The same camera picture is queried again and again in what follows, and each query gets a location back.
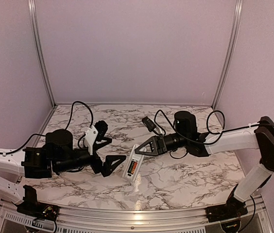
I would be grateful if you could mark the aluminium frame post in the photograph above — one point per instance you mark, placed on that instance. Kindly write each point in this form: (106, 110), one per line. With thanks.
(229, 54)
(39, 51)

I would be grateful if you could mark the green black battery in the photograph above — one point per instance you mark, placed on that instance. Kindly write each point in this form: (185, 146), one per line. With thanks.
(130, 167)

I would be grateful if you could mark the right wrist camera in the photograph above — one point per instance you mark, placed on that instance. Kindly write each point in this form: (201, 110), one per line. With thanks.
(149, 124)

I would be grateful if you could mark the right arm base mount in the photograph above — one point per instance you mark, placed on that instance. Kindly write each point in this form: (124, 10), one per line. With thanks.
(225, 211)

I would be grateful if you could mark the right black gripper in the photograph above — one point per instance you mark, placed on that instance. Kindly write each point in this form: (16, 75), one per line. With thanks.
(158, 145)

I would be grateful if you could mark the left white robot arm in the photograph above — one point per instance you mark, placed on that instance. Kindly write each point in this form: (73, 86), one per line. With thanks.
(55, 157)

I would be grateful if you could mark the left aluminium frame post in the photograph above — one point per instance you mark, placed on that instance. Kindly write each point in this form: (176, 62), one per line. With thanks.
(39, 51)

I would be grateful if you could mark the white remote control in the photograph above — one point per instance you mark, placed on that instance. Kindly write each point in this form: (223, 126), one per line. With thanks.
(133, 157)

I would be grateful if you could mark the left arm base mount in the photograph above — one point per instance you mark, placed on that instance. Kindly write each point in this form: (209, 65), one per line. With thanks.
(39, 210)

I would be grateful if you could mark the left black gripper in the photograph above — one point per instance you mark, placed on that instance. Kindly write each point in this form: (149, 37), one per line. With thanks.
(107, 169)

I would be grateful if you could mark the front aluminium rail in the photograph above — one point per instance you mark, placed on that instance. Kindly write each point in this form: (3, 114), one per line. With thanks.
(87, 220)

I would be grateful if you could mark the right aluminium frame post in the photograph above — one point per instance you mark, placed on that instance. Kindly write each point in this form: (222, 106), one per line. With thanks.
(229, 54)

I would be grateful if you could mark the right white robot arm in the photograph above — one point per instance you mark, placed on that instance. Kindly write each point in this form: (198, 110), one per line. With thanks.
(258, 136)

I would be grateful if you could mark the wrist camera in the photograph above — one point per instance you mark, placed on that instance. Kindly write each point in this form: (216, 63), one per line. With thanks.
(149, 124)
(95, 133)

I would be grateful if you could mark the orange battery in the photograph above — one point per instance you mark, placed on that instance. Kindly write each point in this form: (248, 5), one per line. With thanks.
(134, 167)

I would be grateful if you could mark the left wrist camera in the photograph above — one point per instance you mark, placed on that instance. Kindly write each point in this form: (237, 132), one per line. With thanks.
(95, 133)

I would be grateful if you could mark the white battery cover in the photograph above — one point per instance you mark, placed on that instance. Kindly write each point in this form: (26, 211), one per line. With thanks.
(149, 192)

